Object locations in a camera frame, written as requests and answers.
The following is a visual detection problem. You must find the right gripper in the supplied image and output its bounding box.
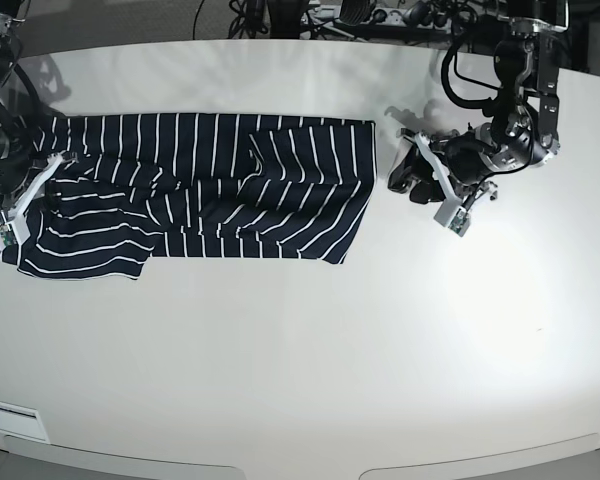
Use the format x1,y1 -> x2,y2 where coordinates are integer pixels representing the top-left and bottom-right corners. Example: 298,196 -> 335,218
0,129 -> 68,210

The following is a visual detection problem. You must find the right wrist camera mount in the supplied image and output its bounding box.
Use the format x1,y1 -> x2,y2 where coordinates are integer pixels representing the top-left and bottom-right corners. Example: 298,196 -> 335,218
0,152 -> 77,252

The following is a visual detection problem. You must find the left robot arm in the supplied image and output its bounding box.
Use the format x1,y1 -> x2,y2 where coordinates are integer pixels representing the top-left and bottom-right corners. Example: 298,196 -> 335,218
388,1 -> 569,206

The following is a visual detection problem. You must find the white label sticker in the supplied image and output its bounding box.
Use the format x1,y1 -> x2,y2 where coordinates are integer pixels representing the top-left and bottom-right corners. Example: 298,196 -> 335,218
0,401 -> 49,444

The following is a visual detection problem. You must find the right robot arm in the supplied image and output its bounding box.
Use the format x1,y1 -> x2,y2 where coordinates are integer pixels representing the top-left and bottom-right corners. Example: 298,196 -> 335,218
0,1 -> 63,215

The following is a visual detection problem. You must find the navy white striped T-shirt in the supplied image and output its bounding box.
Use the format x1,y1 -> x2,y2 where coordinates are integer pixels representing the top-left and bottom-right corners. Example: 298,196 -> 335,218
0,113 -> 377,280

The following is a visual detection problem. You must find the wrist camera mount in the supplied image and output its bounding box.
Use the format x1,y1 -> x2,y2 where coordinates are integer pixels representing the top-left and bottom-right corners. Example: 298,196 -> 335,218
388,129 -> 498,237
0,152 -> 77,252

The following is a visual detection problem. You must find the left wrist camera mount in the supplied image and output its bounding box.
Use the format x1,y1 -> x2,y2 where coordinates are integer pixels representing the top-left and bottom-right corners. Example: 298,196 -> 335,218
388,129 -> 498,237

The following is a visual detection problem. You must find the black cable bundle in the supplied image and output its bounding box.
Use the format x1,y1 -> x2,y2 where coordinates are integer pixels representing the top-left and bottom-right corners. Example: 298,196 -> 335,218
192,0 -> 506,44

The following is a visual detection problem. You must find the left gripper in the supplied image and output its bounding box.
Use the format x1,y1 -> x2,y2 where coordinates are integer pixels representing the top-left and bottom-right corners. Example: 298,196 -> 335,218
387,122 -> 545,203

